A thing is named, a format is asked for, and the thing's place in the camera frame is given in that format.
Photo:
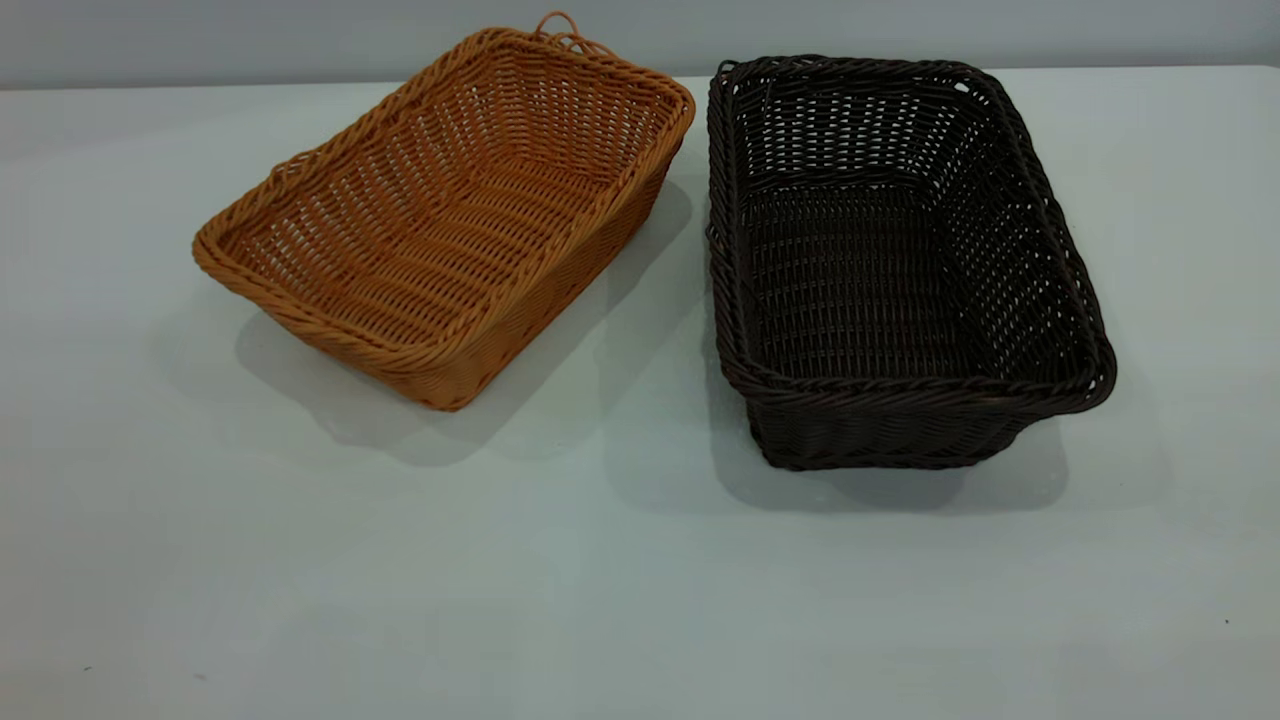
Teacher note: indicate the orange-brown woven wicker basket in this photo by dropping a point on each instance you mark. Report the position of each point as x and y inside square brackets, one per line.
[440, 230]

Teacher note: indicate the dark brown woven wicker basket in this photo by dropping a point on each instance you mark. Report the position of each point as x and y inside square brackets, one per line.
[880, 290]

